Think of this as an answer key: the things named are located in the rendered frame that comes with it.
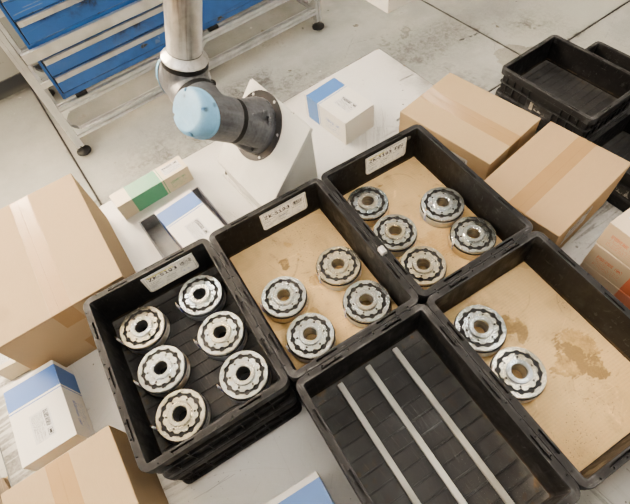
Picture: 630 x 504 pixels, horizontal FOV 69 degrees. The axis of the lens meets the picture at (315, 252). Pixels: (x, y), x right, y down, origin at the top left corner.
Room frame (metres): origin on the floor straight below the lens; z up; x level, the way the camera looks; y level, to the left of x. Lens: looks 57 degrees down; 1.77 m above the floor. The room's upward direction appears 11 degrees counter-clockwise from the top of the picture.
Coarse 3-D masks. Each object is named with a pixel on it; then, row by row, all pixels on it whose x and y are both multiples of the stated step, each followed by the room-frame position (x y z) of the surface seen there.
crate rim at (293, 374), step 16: (288, 192) 0.71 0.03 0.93; (336, 208) 0.64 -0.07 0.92; (352, 224) 0.59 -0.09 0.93; (368, 240) 0.54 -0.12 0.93; (224, 256) 0.57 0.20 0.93; (384, 256) 0.49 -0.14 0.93; (240, 288) 0.48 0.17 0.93; (416, 304) 0.37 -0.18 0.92; (256, 320) 0.40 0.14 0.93; (384, 320) 0.35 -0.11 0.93; (272, 336) 0.36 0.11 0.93; (352, 336) 0.33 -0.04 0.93; (336, 352) 0.30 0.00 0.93; (288, 368) 0.29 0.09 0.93; (304, 368) 0.29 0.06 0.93
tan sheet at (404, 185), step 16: (416, 160) 0.82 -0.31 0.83; (384, 176) 0.79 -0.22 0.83; (400, 176) 0.78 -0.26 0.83; (416, 176) 0.77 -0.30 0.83; (432, 176) 0.76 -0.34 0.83; (384, 192) 0.73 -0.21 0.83; (400, 192) 0.72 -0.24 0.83; (416, 192) 0.71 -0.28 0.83; (400, 208) 0.68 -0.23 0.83; (416, 208) 0.67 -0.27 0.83; (464, 208) 0.64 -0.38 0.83; (416, 224) 0.62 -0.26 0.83; (432, 240) 0.57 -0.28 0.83; (496, 240) 0.53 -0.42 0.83; (400, 256) 0.54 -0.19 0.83; (448, 256) 0.51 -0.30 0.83; (448, 272) 0.47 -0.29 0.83
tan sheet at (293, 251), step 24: (312, 216) 0.70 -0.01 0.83; (264, 240) 0.66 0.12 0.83; (288, 240) 0.65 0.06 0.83; (312, 240) 0.63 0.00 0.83; (336, 240) 0.62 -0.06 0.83; (240, 264) 0.60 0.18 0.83; (264, 264) 0.59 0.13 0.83; (288, 264) 0.58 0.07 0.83; (312, 264) 0.56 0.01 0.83; (312, 288) 0.50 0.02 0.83; (264, 312) 0.46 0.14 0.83; (312, 312) 0.44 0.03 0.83; (336, 312) 0.43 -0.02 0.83; (312, 336) 0.39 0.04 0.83; (336, 336) 0.38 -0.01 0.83
